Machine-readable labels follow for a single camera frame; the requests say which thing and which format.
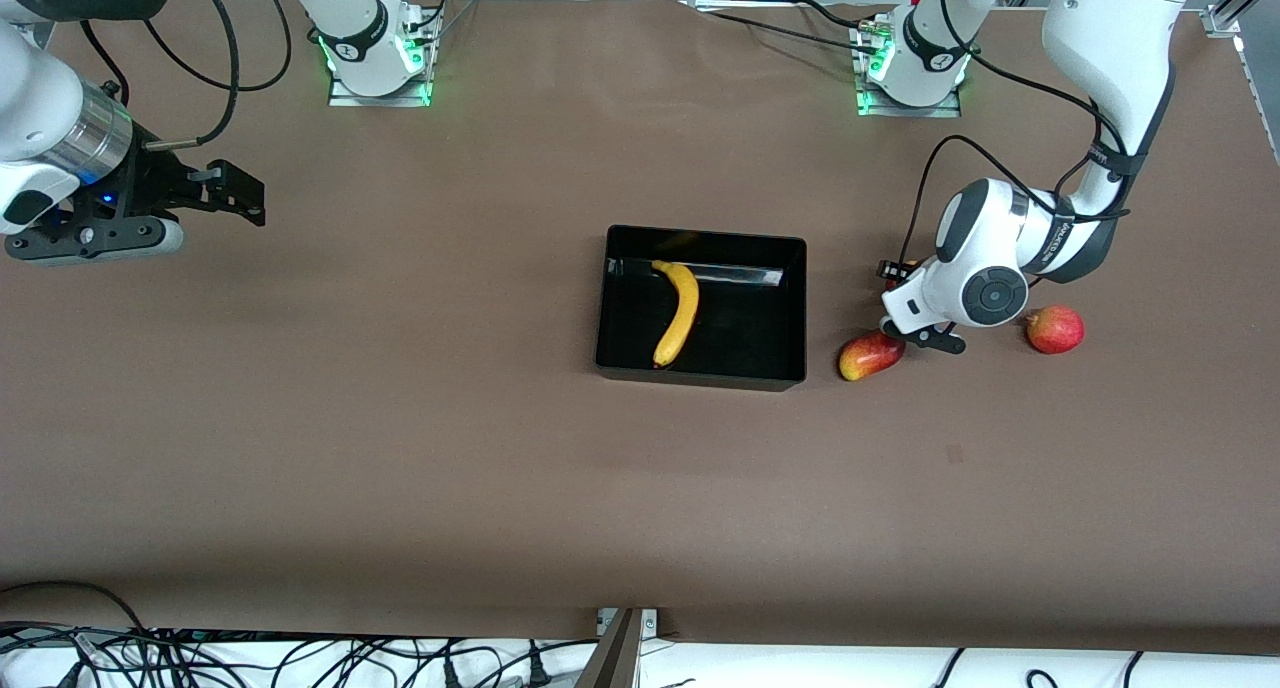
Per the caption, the black plastic box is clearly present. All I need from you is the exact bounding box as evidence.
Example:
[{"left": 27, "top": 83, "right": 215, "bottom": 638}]
[{"left": 595, "top": 224, "right": 808, "bottom": 392}]

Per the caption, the yellow banana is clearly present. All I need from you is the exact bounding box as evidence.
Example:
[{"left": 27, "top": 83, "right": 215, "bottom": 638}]
[{"left": 651, "top": 260, "right": 701, "bottom": 369}]

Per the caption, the red yellow mango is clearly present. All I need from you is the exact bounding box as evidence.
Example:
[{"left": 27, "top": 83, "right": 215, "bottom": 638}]
[{"left": 838, "top": 330, "right": 907, "bottom": 382}]

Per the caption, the red apple right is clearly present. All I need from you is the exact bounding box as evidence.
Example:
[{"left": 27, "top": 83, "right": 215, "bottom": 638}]
[{"left": 1022, "top": 305, "right": 1086, "bottom": 355}]

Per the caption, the grey diagonal metal bar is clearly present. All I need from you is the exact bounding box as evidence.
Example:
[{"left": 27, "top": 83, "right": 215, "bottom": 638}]
[{"left": 575, "top": 608, "right": 641, "bottom": 688}]

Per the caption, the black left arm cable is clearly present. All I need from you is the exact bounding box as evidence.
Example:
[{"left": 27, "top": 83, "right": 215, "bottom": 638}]
[{"left": 878, "top": 133, "right": 1131, "bottom": 281}]

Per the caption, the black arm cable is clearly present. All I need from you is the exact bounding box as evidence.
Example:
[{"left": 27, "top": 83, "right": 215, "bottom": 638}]
[
  {"left": 878, "top": 133, "right": 1131, "bottom": 281},
  {"left": 143, "top": 0, "right": 241, "bottom": 151},
  {"left": 140, "top": 0, "right": 293, "bottom": 94}
]

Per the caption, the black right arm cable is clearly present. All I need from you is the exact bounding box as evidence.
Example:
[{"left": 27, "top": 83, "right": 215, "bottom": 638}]
[
  {"left": 140, "top": 0, "right": 293, "bottom": 94},
  {"left": 143, "top": 0, "right": 241, "bottom": 151}
]

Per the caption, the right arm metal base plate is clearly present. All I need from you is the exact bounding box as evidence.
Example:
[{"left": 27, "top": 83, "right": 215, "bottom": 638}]
[{"left": 328, "top": 13, "right": 433, "bottom": 107}]

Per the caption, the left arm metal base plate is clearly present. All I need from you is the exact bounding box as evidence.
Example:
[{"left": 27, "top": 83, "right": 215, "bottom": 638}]
[{"left": 855, "top": 18, "right": 963, "bottom": 119}]

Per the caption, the black cable on table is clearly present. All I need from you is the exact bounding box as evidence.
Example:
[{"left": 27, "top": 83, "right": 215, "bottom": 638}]
[
  {"left": 795, "top": 0, "right": 866, "bottom": 34},
  {"left": 695, "top": 8, "right": 881, "bottom": 55}
]

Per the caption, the black looped floor cable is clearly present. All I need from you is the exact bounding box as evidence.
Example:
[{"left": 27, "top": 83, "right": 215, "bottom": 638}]
[{"left": 0, "top": 580, "right": 153, "bottom": 634}]

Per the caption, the small aluminium bracket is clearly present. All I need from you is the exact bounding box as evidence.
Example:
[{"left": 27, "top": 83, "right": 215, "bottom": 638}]
[{"left": 598, "top": 608, "right": 659, "bottom": 637}]

